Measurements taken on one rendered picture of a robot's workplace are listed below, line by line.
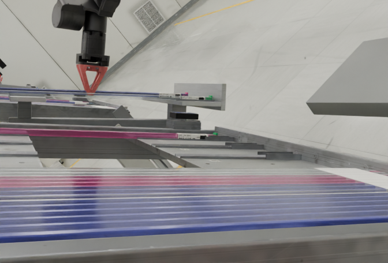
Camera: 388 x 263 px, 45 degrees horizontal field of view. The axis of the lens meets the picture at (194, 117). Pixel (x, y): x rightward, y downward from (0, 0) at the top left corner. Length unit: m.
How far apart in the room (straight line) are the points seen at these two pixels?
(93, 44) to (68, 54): 7.22
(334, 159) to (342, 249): 0.37
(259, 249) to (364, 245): 0.07
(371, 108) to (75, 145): 0.59
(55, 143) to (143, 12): 7.86
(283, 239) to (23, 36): 8.13
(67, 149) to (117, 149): 0.09
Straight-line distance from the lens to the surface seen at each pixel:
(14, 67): 8.31
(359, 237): 0.30
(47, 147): 0.91
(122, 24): 8.60
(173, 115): 0.97
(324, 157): 0.67
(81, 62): 1.16
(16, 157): 0.58
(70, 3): 1.14
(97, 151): 0.92
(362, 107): 1.04
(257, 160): 0.67
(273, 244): 0.27
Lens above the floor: 1.07
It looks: 17 degrees down
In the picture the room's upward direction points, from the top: 39 degrees counter-clockwise
